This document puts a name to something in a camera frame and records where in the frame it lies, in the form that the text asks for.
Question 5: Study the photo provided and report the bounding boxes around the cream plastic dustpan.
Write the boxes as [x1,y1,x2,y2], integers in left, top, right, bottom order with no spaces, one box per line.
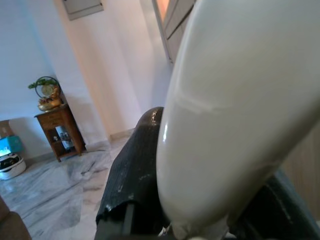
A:
[155,0,320,240]

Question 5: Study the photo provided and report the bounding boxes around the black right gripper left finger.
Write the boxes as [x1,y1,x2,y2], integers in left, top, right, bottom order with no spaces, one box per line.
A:
[94,106,174,240]

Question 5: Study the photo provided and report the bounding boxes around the white round appliance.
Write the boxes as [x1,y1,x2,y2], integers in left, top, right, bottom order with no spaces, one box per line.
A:
[0,153,27,181]

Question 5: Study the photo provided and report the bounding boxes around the grey electrical panel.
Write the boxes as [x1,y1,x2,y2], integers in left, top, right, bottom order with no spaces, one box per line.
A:
[62,0,105,21]

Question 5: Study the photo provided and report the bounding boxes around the plain cardboard box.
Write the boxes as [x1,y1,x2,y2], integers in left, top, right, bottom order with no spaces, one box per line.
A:
[0,119,13,140]

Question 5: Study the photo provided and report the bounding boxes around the blue printed box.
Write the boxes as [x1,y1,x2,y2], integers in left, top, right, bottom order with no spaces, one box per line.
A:
[0,136,25,157]

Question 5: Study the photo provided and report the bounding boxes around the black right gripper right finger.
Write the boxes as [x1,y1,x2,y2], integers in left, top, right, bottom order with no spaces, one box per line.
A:
[226,168,320,240]

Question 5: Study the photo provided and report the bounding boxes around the brown wooden side table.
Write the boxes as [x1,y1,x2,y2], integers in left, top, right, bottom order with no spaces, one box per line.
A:
[34,103,87,163]

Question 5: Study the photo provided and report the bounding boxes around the gold ornament with plant ring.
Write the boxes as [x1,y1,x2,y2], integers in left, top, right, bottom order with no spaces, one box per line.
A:
[27,76,63,113]

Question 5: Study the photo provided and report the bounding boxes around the grey panelled door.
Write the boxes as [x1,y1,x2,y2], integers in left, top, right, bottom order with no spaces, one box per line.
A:
[151,0,198,65]

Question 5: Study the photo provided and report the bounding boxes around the brown sofa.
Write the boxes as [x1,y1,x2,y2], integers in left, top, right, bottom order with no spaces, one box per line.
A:
[0,194,32,240]

